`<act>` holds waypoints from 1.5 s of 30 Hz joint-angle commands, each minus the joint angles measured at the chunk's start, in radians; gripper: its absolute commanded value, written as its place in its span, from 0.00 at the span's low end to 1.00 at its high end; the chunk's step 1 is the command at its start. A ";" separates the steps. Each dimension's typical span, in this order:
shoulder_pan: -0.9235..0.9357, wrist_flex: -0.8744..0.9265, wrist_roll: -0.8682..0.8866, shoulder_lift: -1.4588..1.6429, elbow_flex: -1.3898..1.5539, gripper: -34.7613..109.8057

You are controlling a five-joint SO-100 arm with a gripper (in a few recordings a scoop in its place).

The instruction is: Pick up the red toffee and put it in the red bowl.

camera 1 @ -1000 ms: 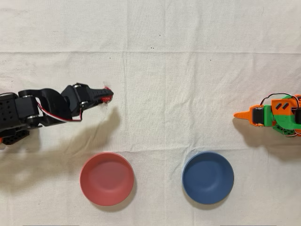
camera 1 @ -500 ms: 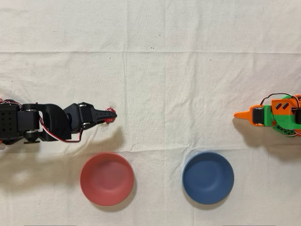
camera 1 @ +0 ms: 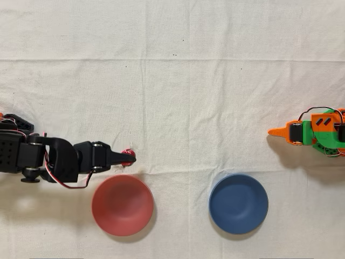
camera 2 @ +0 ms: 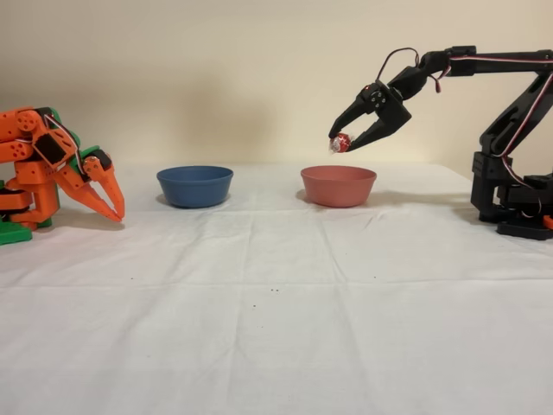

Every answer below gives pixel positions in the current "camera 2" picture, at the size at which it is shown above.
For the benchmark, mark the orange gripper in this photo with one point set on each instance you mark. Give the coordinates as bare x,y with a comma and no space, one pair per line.
92,178

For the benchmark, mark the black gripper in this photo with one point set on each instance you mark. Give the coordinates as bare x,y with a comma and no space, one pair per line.
390,108

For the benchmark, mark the red candy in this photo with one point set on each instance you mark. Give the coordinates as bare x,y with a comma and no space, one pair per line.
340,142

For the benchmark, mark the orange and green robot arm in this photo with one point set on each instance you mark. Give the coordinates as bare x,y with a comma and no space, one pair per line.
26,173

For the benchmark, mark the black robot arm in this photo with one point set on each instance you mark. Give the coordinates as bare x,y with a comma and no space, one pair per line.
510,62

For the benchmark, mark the red bowl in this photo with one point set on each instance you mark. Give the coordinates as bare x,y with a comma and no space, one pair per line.
339,186

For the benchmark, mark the blue bowl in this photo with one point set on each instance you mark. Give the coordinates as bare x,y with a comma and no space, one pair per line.
194,188

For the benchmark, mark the white tablecloth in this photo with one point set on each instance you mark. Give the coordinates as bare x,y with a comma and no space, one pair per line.
216,324

